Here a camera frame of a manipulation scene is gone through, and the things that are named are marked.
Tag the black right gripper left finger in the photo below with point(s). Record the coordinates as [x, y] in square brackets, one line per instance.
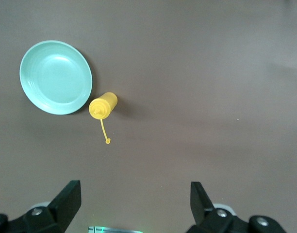
[63, 208]

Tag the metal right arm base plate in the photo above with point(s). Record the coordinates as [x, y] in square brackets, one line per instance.
[109, 229]

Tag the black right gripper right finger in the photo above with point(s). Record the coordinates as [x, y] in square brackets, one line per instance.
[202, 206]

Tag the yellow mustard squeeze bottle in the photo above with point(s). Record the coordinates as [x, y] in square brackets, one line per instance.
[103, 105]

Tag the brown table cloth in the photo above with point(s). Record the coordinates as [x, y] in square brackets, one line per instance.
[187, 97]

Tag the green plate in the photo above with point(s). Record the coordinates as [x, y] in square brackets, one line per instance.
[56, 77]

